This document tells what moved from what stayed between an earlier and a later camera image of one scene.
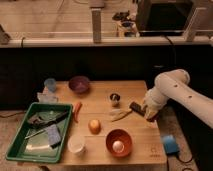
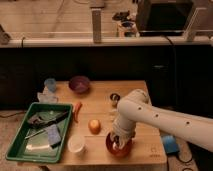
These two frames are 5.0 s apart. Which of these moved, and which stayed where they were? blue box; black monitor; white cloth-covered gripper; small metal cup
Moved: white cloth-covered gripper
Stayed: small metal cup; black monitor; blue box
